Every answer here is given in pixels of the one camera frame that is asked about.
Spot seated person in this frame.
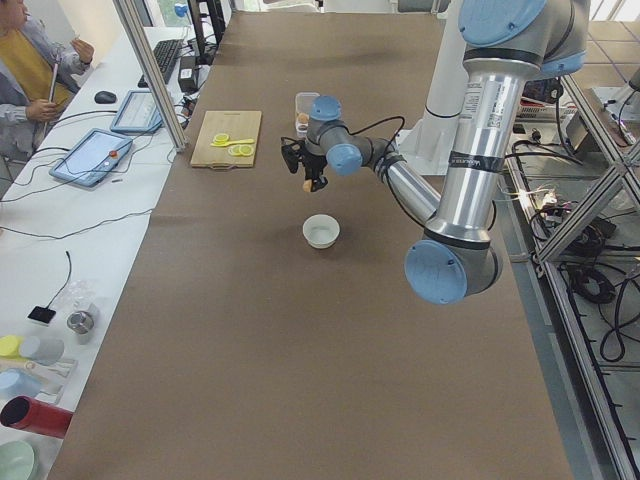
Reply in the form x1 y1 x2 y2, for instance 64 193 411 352
1 1 94 161

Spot black small pad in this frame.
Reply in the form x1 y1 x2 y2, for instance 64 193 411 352
27 306 56 325

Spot clear plastic egg box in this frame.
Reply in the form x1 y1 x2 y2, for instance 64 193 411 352
294 92 320 138

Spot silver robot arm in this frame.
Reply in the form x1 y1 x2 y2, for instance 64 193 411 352
281 1 590 304

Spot grey cup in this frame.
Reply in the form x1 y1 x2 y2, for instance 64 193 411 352
19 336 65 365

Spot white camera post pedestal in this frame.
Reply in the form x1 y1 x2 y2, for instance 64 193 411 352
398 1 468 175

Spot aluminium frame post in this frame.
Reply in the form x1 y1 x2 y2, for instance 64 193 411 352
113 0 187 152

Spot black power adapter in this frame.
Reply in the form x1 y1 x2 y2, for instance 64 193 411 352
178 56 199 94

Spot yellow cup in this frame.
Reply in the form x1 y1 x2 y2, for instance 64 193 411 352
0 335 24 359

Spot light blue cup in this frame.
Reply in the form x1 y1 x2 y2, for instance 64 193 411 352
0 369 42 399

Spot wooden cutting board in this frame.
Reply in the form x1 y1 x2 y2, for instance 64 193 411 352
190 110 262 170

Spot green bowl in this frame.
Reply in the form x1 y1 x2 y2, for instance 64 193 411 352
1 441 36 480

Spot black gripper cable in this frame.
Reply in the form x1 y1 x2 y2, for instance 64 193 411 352
344 115 406 151

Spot black keyboard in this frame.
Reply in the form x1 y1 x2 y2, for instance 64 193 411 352
153 39 183 84

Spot blue teach pendant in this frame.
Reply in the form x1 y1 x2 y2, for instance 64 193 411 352
49 128 133 188
110 89 162 135

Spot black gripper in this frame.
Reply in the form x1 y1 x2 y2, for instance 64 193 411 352
302 153 328 192

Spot white ceramic bowl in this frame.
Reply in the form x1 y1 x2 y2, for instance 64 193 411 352
302 214 340 249

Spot black computer mouse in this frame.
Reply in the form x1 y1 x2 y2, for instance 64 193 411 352
94 90 117 104

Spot steel cup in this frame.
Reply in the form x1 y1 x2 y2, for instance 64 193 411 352
66 310 96 345

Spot red cylinder bottle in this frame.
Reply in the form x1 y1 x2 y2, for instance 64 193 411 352
1 396 74 439

